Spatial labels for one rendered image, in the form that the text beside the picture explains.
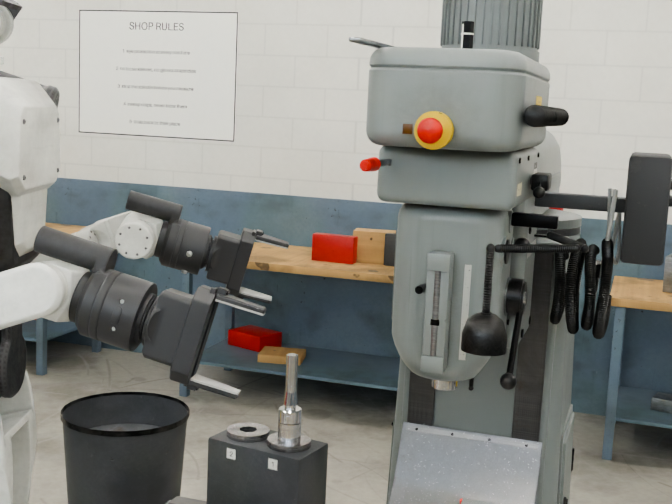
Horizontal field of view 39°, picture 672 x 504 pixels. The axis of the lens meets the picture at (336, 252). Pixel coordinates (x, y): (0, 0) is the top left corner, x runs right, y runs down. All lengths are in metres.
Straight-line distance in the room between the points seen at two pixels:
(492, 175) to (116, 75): 5.43
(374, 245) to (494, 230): 4.02
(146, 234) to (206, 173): 4.93
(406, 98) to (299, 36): 4.80
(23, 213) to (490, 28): 0.95
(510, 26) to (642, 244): 0.49
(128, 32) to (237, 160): 1.17
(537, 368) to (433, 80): 0.85
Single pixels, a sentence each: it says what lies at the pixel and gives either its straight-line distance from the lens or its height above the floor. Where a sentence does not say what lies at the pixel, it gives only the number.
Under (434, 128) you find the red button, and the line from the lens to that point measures 1.49.
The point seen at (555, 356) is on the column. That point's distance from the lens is 2.19.
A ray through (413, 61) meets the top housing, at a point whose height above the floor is 1.87.
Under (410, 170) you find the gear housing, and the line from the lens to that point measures 1.65.
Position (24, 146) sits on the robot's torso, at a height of 1.72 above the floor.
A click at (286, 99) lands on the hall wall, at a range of 6.35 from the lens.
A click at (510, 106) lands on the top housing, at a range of 1.54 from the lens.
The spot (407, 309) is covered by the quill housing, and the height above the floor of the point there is 1.44.
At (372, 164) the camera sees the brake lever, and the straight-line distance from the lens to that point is 1.53.
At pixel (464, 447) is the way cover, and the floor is 1.04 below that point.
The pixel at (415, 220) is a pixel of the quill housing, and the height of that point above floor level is 1.60.
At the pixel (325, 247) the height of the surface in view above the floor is 0.97.
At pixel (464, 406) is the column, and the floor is 1.13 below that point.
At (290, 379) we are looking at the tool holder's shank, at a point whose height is 1.25.
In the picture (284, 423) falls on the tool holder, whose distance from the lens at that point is 1.97.
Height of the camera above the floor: 1.79
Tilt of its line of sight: 9 degrees down
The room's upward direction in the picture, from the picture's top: 3 degrees clockwise
